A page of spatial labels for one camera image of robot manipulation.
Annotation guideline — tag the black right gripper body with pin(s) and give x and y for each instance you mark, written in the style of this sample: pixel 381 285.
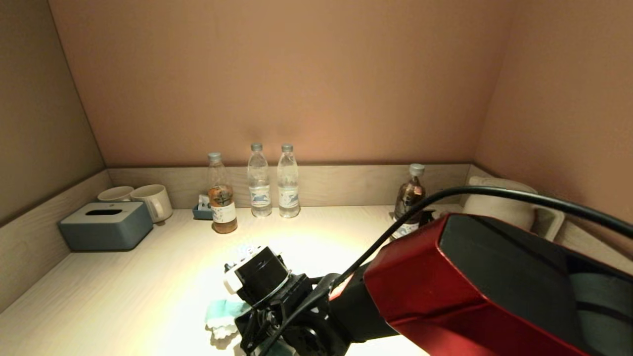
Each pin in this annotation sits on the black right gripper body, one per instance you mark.
pixel 277 321

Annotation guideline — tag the teal white striped towel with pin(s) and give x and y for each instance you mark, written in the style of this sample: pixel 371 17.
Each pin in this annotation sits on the teal white striped towel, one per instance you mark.
pixel 225 314

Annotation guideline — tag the bottle with amber liquid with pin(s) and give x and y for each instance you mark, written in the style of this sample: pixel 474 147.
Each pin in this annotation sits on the bottle with amber liquid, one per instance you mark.
pixel 222 212

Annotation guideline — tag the clear water bottle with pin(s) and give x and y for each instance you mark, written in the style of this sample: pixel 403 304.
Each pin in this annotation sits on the clear water bottle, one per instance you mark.
pixel 288 198
pixel 259 198

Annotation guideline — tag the small blue tray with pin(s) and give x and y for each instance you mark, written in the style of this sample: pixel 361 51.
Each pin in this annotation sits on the small blue tray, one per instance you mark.
pixel 200 214

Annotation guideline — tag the white ceramic mug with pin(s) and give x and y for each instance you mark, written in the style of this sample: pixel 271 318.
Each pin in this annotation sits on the white ceramic mug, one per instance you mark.
pixel 114 194
pixel 152 199

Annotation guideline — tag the bottle with dark liquid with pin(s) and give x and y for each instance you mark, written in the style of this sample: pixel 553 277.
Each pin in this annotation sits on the bottle with dark liquid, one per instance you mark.
pixel 409 195

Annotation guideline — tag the black recessed socket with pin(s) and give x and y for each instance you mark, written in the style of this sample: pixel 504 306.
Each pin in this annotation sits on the black recessed socket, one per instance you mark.
pixel 428 216

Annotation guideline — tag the blue-grey tissue box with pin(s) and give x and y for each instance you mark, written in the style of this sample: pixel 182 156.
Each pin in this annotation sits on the blue-grey tissue box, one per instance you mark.
pixel 106 231

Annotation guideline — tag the beige electric kettle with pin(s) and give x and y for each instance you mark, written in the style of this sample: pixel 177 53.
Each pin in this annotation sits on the beige electric kettle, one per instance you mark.
pixel 499 210

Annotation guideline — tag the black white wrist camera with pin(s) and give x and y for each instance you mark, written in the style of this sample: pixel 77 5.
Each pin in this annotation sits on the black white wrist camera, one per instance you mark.
pixel 259 272

